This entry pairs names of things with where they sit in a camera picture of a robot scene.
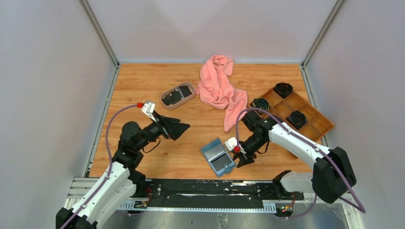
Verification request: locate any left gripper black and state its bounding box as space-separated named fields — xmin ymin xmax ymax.
xmin=135 ymin=110 xmax=190 ymax=151

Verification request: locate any black VIP card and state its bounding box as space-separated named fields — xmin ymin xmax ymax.
xmin=211 ymin=154 xmax=233 ymax=171

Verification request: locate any blue leather card holder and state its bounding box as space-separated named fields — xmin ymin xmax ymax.
xmin=201 ymin=138 xmax=236 ymax=177

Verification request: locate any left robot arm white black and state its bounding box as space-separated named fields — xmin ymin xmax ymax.
xmin=55 ymin=112 xmax=190 ymax=229

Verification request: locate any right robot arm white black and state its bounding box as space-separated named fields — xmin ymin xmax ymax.
xmin=225 ymin=108 xmax=357 ymax=204

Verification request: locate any black card left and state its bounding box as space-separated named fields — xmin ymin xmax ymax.
xmin=162 ymin=92 xmax=182 ymax=106

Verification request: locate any black card right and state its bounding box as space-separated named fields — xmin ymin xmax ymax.
xmin=179 ymin=85 xmax=192 ymax=98

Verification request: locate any pink oval tray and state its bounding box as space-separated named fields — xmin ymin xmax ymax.
xmin=160 ymin=82 xmax=196 ymax=110

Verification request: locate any pink cloth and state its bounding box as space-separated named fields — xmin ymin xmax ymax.
xmin=195 ymin=55 xmax=248 ymax=132

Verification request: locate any wooden compartment tray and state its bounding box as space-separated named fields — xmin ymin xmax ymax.
xmin=240 ymin=83 xmax=334 ymax=158

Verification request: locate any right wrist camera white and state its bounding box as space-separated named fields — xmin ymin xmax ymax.
xmin=224 ymin=137 xmax=246 ymax=154

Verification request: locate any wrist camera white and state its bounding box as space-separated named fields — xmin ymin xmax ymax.
xmin=224 ymin=137 xmax=246 ymax=154
xmin=141 ymin=101 xmax=157 ymax=122

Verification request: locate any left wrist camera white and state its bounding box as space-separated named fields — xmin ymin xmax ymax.
xmin=141 ymin=101 xmax=157 ymax=122

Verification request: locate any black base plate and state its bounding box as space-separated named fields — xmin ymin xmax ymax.
xmin=124 ymin=179 xmax=304 ymax=210

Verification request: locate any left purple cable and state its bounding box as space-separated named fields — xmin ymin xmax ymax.
xmin=58 ymin=102 xmax=145 ymax=229

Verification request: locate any purple cable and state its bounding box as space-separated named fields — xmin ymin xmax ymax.
xmin=234 ymin=107 xmax=366 ymax=220
xmin=58 ymin=102 xmax=145 ymax=229

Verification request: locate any aluminium rail frame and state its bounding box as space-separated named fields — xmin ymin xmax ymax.
xmin=57 ymin=177 xmax=364 ymax=229

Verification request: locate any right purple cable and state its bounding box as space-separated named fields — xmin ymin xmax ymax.
xmin=234 ymin=107 xmax=366 ymax=220

